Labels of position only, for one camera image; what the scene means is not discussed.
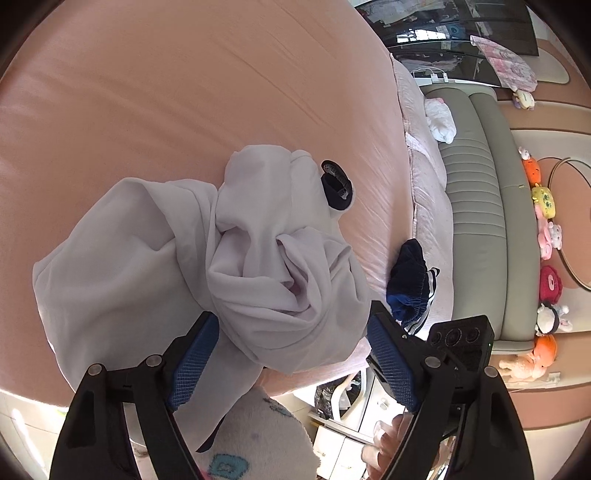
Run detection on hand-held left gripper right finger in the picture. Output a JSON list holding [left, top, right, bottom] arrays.
[[367, 300, 536, 480]]

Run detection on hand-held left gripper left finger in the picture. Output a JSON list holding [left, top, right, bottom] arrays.
[[48, 311, 220, 480]]

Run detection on navy shorts with white stripes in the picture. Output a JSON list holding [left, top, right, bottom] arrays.
[[385, 239, 439, 335]]

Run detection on white jacket with navy trim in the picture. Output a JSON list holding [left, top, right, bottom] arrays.
[[32, 144, 372, 455]]

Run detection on person's right hand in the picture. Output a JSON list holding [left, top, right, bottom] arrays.
[[361, 412, 413, 480]]

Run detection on pink plush doll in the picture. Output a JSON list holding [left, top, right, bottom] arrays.
[[499, 354, 551, 383]]

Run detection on black bin with white rim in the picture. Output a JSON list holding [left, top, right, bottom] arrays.
[[314, 371, 368, 421]]

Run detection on orange round plush toy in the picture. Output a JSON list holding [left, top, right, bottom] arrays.
[[533, 335, 557, 367]]

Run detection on white and black plush toy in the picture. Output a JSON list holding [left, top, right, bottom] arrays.
[[536, 302, 573, 335]]

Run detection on printed fleece pyjamas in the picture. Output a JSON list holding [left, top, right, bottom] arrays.
[[198, 385, 319, 480]]

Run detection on red plush toy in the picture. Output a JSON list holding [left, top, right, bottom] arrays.
[[539, 265, 566, 303]]

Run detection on white drawer cabinet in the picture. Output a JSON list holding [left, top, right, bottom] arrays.
[[307, 364, 416, 480]]

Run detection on grey padded headboard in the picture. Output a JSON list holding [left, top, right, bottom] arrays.
[[425, 85, 543, 354]]

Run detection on pink and white plush toy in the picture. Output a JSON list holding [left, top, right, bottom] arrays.
[[536, 217, 561, 259]]

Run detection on pink checked pillow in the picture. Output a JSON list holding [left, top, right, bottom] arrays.
[[392, 53, 435, 139], [405, 134, 455, 320]]

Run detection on yellow plush toy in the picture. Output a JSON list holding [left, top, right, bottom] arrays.
[[531, 185, 557, 217]]

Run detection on orange carrot plush toy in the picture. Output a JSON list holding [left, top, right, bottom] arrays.
[[517, 148, 544, 184]]

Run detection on pink sheeted bed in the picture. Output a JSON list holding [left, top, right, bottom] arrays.
[[0, 0, 455, 409]]

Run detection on pink printed cloth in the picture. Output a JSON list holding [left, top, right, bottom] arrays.
[[470, 34, 539, 93]]

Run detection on white and black wardrobe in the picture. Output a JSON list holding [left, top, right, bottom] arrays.
[[355, 0, 539, 88]]

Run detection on round wall decoration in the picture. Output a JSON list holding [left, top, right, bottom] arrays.
[[547, 157, 591, 292]]

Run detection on white charger with cable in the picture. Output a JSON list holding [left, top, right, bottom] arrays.
[[413, 67, 451, 86]]

